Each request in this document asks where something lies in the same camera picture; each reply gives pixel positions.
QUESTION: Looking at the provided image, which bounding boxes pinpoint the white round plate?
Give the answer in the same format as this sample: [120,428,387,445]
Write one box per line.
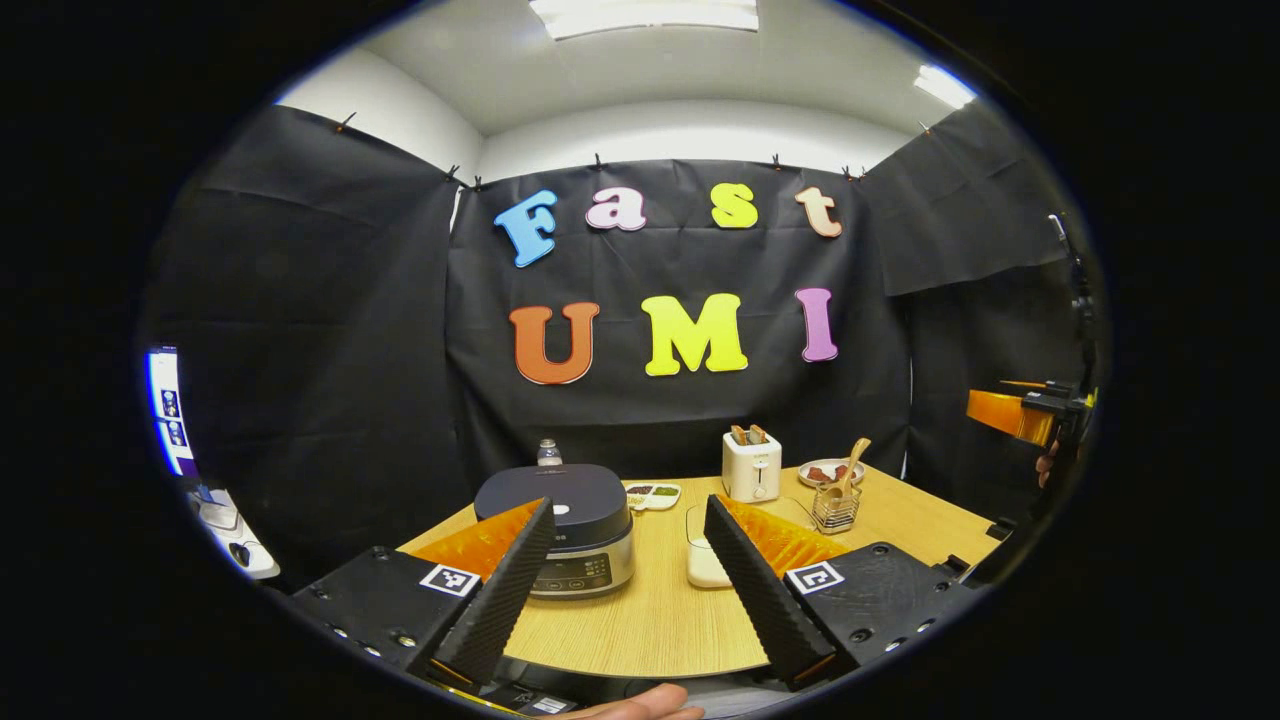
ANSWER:
[797,458,866,489]

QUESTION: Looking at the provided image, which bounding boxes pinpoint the clear chopstick holder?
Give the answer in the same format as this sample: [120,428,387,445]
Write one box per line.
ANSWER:
[810,483,863,535]

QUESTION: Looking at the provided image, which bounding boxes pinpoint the white toaster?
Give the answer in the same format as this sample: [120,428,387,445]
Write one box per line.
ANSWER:
[721,430,783,503]

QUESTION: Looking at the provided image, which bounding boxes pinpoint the white side desk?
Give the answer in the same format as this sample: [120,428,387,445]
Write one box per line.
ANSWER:
[185,483,283,581]

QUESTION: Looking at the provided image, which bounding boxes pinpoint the computer monitor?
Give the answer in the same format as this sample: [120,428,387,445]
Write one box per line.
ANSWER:
[145,347,201,479]

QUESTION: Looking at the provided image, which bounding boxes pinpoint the small ceiling light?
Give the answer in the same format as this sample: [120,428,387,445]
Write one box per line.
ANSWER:
[912,63,978,111]

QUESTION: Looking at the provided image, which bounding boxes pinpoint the black backdrop cloth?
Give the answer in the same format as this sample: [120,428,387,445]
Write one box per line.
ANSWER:
[140,100,1101,591]

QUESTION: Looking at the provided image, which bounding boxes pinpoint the long ceiling light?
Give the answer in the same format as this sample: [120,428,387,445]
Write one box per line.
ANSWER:
[528,0,761,41]

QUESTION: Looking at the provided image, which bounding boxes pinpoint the dark grey rice cooker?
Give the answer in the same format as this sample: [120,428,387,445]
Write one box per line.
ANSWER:
[473,463,637,601]

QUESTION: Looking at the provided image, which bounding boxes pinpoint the clear rice container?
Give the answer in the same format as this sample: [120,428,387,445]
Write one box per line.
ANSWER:
[685,497,816,590]

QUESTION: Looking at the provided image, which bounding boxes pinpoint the wooden spoon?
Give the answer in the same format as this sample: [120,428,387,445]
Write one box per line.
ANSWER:
[822,437,873,501]

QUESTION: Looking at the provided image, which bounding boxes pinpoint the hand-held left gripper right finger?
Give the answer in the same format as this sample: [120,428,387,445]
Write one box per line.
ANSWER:
[703,494,986,693]

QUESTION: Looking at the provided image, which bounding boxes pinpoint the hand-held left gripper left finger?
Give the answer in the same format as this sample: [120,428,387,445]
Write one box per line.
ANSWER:
[290,497,557,691]

